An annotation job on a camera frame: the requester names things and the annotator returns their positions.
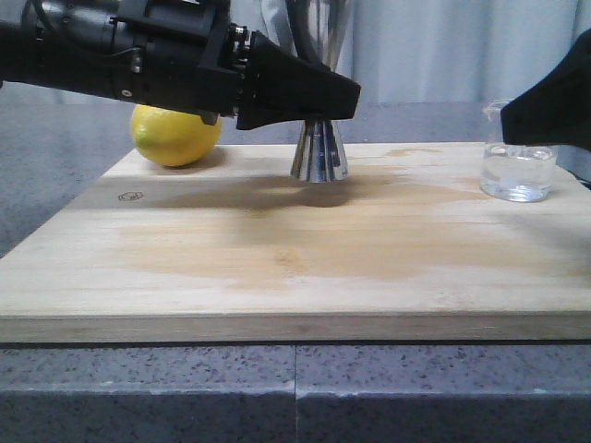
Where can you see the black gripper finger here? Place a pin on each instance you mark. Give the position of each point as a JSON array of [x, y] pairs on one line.
[[556, 111], [279, 87]]

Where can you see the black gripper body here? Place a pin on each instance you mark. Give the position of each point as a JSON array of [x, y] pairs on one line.
[[186, 56]]

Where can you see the steel double jigger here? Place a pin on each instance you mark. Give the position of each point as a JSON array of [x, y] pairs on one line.
[[318, 29]]

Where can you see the glass beaker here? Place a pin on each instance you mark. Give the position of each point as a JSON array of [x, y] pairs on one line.
[[512, 172]]

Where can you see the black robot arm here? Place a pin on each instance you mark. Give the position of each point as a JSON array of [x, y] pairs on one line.
[[64, 45]]

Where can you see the yellow lemon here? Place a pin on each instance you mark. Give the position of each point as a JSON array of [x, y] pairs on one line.
[[171, 138]]

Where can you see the wooden cutting board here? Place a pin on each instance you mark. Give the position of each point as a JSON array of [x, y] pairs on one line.
[[406, 248]]

